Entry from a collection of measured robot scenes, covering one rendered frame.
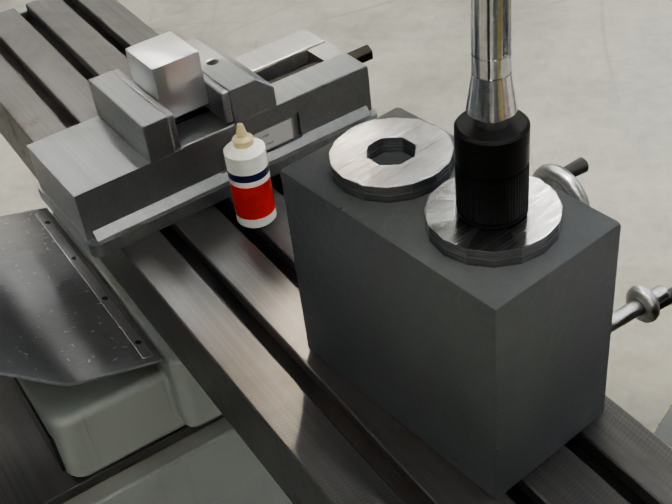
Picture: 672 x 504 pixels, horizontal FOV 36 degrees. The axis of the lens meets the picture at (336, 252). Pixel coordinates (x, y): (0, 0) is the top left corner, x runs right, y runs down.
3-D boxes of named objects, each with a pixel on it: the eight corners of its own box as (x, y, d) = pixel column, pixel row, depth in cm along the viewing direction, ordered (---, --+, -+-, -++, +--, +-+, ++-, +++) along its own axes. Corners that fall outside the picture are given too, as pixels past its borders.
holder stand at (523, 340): (411, 282, 94) (397, 89, 81) (606, 413, 80) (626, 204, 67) (306, 349, 88) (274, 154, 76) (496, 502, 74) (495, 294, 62)
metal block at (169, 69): (181, 82, 109) (170, 30, 105) (209, 103, 105) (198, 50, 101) (137, 100, 107) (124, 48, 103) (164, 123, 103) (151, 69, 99)
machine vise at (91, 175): (307, 75, 125) (296, -10, 118) (382, 124, 115) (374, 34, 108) (37, 193, 111) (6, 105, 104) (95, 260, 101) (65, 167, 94)
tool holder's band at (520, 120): (546, 135, 64) (546, 121, 64) (490, 166, 62) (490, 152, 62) (493, 107, 67) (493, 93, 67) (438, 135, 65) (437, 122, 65)
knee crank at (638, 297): (659, 288, 155) (663, 257, 152) (690, 309, 151) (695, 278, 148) (548, 353, 147) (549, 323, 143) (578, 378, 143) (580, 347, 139)
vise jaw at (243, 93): (217, 62, 115) (211, 30, 112) (277, 105, 106) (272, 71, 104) (170, 82, 112) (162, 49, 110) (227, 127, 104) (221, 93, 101)
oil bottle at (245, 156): (264, 200, 106) (247, 107, 99) (284, 218, 103) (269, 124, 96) (229, 215, 104) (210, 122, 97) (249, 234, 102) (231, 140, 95)
